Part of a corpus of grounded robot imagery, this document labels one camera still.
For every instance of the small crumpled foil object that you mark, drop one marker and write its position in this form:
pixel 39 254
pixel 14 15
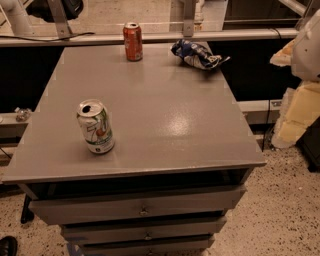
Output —
pixel 22 114

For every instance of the black bag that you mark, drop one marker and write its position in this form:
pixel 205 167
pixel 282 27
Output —
pixel 48 10

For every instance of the middle grey drawer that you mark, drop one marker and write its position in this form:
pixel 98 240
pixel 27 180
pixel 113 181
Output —
pixel 145 230

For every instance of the black shoe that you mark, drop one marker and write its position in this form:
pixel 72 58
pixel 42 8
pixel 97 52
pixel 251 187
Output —
pixel 8 246

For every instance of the grey drawer cabinet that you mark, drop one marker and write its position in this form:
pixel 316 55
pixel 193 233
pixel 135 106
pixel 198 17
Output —
pixel 174 127

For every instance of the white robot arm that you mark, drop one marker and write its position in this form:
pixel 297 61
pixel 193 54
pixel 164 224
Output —
pixel 305 58

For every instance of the grey drawer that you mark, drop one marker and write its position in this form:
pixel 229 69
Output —
pixel 147 248
pixel 136 205
pixel 145 230

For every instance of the bottom grey drawer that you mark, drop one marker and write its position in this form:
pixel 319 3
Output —
pixel 147 248

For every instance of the white green 7up can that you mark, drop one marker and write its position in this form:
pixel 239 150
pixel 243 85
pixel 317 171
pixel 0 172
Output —
pixel 94 123

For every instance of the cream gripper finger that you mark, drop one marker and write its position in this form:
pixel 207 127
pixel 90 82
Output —
pixel 299 109
pixel 283 56

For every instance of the orange soda can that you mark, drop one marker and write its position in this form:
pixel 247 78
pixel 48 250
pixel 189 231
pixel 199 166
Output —
pixel 133 41

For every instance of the grey metal rail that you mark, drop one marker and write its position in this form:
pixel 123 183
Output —
pixel 88 38

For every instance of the crumpled blue chip bag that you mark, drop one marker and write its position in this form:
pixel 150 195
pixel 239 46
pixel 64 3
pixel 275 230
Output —
pixel 197 55

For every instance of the grey metal bracket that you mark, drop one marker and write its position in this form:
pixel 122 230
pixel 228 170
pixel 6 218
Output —
pixel 182 13

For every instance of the white pipe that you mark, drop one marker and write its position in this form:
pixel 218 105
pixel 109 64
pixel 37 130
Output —
pixel 17 17

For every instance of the top grey drawer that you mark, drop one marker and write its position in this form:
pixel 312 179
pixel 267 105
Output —
pixel 136 205

